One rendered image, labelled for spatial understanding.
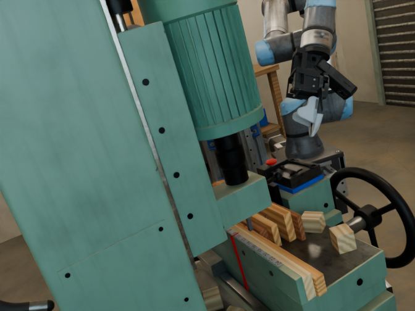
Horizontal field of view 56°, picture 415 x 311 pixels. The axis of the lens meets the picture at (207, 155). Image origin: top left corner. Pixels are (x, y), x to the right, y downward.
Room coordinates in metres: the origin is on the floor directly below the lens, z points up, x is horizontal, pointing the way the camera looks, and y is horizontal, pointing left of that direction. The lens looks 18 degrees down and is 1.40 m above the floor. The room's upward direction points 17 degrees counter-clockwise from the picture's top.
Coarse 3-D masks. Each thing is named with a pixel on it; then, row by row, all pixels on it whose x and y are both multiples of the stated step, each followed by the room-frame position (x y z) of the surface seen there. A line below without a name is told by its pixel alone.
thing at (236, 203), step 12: (252, 180) 0.75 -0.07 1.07; (264, 180) 0.75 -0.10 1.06; (216, 192) 0.74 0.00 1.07; (228, 192) 0.72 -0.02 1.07; (240, 192) 0.72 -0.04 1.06; (252, 192) 0.73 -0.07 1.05; (264, 192) 0.74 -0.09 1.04; (228, 204) 0.71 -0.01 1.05; (240, 204) 0.72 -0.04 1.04; (252, 204) 0.73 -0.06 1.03; (264, 204) 0.74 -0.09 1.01; (228, 216) 0.71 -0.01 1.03; (240, 216) 0.72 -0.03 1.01
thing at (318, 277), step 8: (240, 224) 0.82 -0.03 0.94; (248, 232) 0.77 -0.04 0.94; (264, 240) 0.72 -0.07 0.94; (272, 248) 0.68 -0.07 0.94; (280, 248) 0.68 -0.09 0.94; (288, 256) 0.64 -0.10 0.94; (304, 264) 0.60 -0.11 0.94; (312, 272) 0.58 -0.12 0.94; (320, 272) 0.57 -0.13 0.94; (320, 280) 0.56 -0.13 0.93; (320, 288) 0.56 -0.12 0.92
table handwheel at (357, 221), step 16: (336, 176) 0.95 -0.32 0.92; (352, 176) 0.90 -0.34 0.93; (368, 176) 0.85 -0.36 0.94; (336, 192) 0.98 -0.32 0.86; (384, 192) 0.81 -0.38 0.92; (336, 208) 1.00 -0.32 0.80; (352, 208) 0.92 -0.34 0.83; (368, 208) 0.89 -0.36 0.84; (384, 208) 0.83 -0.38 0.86; (400, 208) 0.78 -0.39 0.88; (352, 224) 0.86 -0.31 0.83; (368, 224) 0.86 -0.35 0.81; (400, 256) 0.80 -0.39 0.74
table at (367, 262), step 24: (336, 216) 0.85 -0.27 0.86; (312, 240) 0.73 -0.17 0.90; (360, 240) 0.68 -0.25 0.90; (312, 264) 0.65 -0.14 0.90; (336, 264) 0.63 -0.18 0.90; (360, 264) 0.61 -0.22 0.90; (384, 264) 0.63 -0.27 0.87; (264, 288) 0.67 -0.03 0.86; (336, 288) 0.58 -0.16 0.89; (360, 288) 0.60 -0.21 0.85
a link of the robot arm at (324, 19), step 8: (312, 0) 1.00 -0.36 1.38; (320, 0) 0.98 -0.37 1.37; (328, 0) 0.98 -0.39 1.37; (304, 8) 1.01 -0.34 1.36; (312, 8) 0.98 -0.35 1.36; (320, 8) 0.97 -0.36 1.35; (328, 8) 0.97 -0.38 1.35; (336, 8) 0.99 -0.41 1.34; (304, 16) 1.00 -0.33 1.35; (312, 16) 0.97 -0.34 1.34; (320, 16) 0.96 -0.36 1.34; (328, 16) 0.96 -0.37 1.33; (304, 24) 0.98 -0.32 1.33; (312, 24) 0.96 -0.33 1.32; (320, 24) 0.95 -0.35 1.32; (328, 24) 0.95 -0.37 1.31
